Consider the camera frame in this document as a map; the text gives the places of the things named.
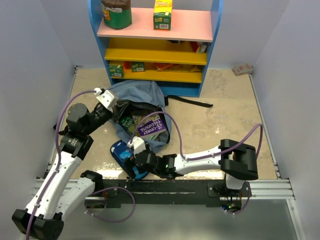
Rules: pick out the green box middle shelf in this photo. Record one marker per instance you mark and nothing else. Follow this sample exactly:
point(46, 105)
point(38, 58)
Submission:
point(137, 66)

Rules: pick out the green box left shelf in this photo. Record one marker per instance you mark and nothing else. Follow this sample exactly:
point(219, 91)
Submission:
point(116, 70)

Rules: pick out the aluminium frame rail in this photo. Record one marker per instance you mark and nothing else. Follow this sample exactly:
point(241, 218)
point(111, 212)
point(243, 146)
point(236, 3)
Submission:
point(270, 190)

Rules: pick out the yellow green carton top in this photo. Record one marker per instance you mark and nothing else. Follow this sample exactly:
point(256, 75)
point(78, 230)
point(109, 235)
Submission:
point(162, 15)

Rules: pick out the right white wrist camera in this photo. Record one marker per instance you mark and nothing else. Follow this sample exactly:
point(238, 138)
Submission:
point(137, 144)

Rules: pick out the teal boxes bottom shelf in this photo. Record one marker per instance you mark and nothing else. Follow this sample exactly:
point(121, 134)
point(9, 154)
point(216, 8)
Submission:
point(123, 81)

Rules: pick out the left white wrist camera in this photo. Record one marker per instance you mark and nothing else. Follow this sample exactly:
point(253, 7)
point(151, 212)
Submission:
point(107, 98)

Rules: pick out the green box shelf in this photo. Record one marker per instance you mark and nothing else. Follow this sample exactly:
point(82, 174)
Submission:
point(116, 70)
point(137, 66)

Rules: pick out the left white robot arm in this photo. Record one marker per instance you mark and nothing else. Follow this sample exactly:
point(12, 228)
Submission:
point(44, 217)

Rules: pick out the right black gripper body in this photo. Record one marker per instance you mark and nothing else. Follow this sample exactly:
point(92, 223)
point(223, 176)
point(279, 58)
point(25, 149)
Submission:
point(129, 164)

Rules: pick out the blue dinosaur pencil case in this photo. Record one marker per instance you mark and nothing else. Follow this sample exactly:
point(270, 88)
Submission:
point(123, 155)

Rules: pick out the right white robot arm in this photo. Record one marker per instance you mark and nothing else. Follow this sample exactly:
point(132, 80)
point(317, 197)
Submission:
point(237, 160)

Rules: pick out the green brown canister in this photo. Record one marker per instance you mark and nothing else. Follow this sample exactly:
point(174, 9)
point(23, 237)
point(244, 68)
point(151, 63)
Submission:
point(116, 14)

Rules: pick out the small red white box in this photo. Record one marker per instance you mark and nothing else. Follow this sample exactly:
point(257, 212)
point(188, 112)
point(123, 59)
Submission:
point(242, 69)

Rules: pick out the purple treehouse book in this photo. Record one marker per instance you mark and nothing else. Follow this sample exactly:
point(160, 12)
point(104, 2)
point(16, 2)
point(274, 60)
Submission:
point(151, 127)

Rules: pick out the red packet middle shelf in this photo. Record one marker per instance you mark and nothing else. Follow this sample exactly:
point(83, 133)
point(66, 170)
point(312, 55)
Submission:
point(198, 47)

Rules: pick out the green treehouse book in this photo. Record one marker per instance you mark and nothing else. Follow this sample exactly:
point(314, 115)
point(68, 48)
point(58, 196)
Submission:
point(128, 124)

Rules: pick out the blue pink yellow shelf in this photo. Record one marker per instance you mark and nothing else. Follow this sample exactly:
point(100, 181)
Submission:
point(139, 42)

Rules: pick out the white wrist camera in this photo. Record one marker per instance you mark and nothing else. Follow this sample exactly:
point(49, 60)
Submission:
point(107, 98)
point(137, 144)

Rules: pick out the orange snack packets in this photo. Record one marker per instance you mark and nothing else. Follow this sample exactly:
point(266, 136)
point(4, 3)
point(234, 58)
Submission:
point(177, 68)

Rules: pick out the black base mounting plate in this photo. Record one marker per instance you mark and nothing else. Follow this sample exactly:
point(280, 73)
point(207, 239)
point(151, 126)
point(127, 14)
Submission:
point(210, 193)

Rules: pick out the blue student backpack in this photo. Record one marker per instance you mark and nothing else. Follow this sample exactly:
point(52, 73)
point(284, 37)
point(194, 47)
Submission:
point(137, 91)

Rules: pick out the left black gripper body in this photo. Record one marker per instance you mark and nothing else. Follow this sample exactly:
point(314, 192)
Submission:
point(99, 118)

